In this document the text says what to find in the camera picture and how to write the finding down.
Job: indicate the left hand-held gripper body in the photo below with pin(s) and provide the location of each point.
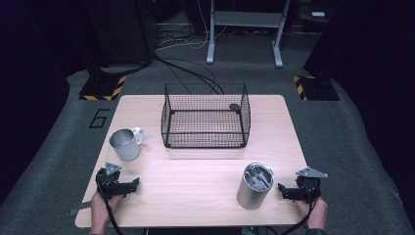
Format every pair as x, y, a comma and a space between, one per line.
109, 181

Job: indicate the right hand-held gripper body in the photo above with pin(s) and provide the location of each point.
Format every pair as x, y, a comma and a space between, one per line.
310, 182

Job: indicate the steel tumbler with lid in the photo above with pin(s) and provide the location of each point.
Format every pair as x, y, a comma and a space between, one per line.
253, 192

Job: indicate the person's left hand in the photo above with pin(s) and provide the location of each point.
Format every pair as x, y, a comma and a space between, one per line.
101, 209

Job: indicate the person's right hand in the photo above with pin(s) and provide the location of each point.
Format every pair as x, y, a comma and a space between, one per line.
314, 213

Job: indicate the grey tape strip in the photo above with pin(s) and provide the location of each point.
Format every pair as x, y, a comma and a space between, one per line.
81, 207

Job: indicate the black stand with striped base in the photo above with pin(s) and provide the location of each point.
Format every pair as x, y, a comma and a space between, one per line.
104, 87
314, 88

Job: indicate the dark round disc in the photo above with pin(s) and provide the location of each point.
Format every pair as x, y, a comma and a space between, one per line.
235, 106

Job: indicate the dark curtain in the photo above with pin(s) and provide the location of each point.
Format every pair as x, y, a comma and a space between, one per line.
29, 81
375, 81

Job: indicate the black cabinet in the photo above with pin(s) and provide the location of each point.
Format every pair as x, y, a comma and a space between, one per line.
120, 29

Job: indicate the small white box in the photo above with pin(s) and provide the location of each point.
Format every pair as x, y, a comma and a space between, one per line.
318, 14

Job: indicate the white metal desk frame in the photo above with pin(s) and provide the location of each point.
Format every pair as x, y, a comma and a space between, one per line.
248, 19

